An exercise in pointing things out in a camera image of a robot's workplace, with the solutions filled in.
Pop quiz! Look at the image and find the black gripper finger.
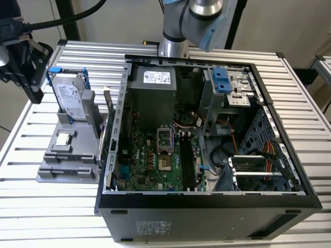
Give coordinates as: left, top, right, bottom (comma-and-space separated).
27, 40, 54, 90
0, 69, 44, 104

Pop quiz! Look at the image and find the white clip RAM slot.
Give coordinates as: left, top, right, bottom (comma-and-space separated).
180, 132, 191, 192
187, 132, 198, 192

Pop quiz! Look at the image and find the hard disk in blue carrier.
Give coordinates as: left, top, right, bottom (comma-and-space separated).
43, 66, 90, 122

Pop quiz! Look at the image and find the silver CPU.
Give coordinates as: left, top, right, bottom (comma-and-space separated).
56, 133, 71, 146

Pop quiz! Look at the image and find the grey parts rack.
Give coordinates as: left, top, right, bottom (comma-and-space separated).
36, 89, 108, 184

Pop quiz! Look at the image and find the green graphics card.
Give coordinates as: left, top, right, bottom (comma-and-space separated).
97, 86, 116, 168

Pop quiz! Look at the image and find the grey power supply unit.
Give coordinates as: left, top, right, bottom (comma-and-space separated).
126, 66, 178, 130

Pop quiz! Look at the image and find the metal socket cover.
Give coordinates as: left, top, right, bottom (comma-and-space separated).
157, 125, 173, 156

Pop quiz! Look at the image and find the CPU socket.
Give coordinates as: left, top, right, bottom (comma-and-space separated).
157, 153, 173, 173

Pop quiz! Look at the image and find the green motherboard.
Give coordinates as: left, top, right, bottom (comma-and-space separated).
115, 126, 207, 193

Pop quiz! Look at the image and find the blue drive latch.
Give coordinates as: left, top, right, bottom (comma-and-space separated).
211, 66, 231, 94

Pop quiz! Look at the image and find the black open PC case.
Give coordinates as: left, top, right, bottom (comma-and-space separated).
94, 53, 323, 243

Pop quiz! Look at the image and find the grey metal disk bay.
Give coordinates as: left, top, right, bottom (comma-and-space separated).
213, 154, 288, 192

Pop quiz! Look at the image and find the metal slat side table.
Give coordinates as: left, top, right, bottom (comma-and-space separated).
306, 54, 331, 90

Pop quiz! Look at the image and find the black metal post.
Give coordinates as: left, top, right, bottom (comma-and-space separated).
63, 0, 81, 42
224, 0, 248, 50

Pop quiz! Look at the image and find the thick black cable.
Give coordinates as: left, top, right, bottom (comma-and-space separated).
0, 0, 107, 47

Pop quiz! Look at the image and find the white purple wire bundle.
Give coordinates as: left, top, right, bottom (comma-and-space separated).
173, 120, 198, 130

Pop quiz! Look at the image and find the black SATA cable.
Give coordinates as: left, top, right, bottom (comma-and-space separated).
209, 143, 231, 169

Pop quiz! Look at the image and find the orange red yellow wire bundle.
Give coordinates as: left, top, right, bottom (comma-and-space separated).
261, 141, 276, 174

